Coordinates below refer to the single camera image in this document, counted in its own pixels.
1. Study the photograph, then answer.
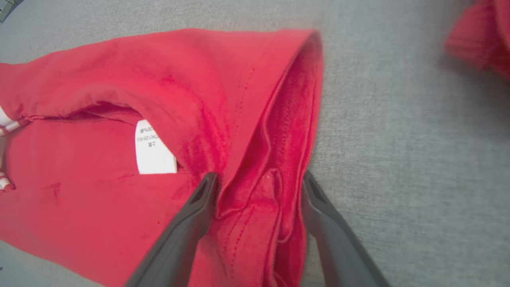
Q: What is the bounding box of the red and white shirt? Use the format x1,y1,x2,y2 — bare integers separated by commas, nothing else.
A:
444,0,510,82
0,28,324,287

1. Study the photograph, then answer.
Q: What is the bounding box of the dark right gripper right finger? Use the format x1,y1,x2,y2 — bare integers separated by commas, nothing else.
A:
301,171,391,287

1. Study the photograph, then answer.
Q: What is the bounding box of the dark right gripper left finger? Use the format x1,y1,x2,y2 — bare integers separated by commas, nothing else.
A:
126,171,219,287

